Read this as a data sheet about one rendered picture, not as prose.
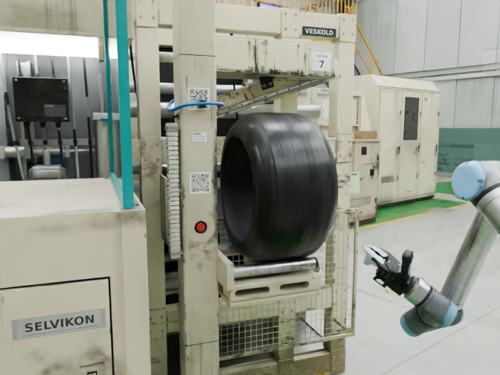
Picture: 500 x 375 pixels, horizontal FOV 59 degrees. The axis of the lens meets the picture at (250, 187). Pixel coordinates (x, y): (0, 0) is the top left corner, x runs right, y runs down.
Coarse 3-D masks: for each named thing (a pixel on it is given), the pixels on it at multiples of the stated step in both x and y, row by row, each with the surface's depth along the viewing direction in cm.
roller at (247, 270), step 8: (248, 264) 158; (256, 264) 159; (264, 264) 159; (272, 264) 160; (280, 264) 161; (288, 264) 162; (296, 264) 163; (304, 264) 164; (312, 264) 165; (240, 272) 155; (248, 272) 156; (256, 272) 157; (264, 272) 159; (272, 272) 160; (280, 272) 162
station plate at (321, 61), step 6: (312, 54) 191; (318, 54) 192; (324, 54) 192; (330, 54) 193; (312, 60) 191; (318, 60) 192; (324, 60) 193; (330, 60) 194; (312, 66) 191; (318, 66) 192; (324, 66) 193
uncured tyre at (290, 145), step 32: (256, 128) 153; (288, 128) 153; (224, 160) 183; (256, 160) 147; (288, 160) 145; (320, 160) 149; (224, 192) 187; (256, 192) 147; (288, 192) 144; (320, 192) 148; (256, 224) 150; (288, 224) 146; (320, 224) 151; (256, 256) 159; (288, 256) 160
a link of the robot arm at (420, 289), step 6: (420, 282) 148; (426, 282) 150; (414, 288) 147; (420, 288) 147; (426, 288) 147; (408, 294) 148; (414, 294) 147; (420, 294) 147; (426, 294) 147; (408, 300) 150; (414, 300) 148; (420, 300) 147
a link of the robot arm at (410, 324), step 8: (408, 312) 158; (416, 312) 153; (400, 320) 161; (408, 320) 156; (416, 320) 153; (408, 328) 157; (416, 328) 155; (424, 328) 153; (432, 328) 157; (416, 336) 159
